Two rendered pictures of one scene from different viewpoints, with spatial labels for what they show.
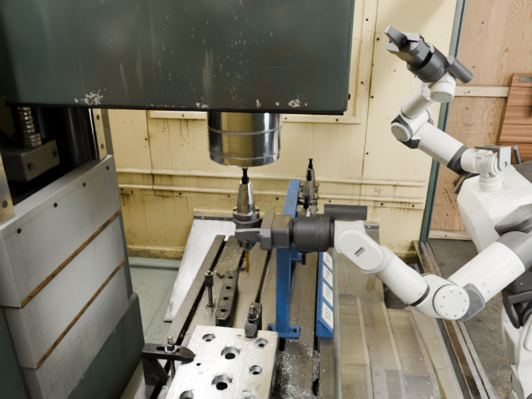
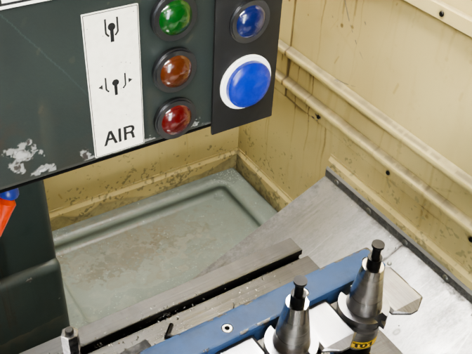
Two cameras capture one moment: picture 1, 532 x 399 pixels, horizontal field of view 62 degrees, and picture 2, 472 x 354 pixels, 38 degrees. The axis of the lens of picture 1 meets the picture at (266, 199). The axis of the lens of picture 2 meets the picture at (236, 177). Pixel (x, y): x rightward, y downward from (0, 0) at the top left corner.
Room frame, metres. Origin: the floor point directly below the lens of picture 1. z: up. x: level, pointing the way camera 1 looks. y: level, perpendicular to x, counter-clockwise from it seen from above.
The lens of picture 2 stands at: (0.94, -0.46, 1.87)
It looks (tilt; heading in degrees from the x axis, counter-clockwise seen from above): 39 degrees down; 48
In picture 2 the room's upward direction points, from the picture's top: 3 degrees clockwise
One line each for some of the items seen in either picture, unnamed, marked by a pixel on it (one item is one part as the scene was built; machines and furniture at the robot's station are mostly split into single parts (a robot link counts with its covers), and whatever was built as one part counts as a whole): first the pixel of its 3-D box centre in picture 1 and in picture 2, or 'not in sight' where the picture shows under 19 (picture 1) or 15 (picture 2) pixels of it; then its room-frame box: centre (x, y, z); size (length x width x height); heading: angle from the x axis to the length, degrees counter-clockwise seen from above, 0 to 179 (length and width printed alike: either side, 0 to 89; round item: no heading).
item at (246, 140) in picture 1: (245, 129); not in sight; (0.92, 0.05, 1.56); 0.16 x 0.16 x 0.12
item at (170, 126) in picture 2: not in sight; (175, 119); (1.14, -0.19, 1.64); 0.02 x 0.01 x 0.02; 173
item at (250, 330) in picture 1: (252, 326); not in sight; (1.01, 0.04, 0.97); 0.13 x 0.03 x 0.15; 173
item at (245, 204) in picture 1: (245, 196); not in sight; (0.92, 0.05, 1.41); 0.04 x 0.04 x 0.07
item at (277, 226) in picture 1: (289, 229); not in sight; (0.91, -0.05, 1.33); 0.13 x 0.12 x 0.10; 173
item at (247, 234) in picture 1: (248, 235); not in sight; (0.89, 0.04, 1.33); 0.06 x 0.02 x 0.03; 83
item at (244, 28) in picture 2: not in sight; (250, 21); (1.19, -0.20, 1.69); 0.02 x 0.01 x 0.02; 173
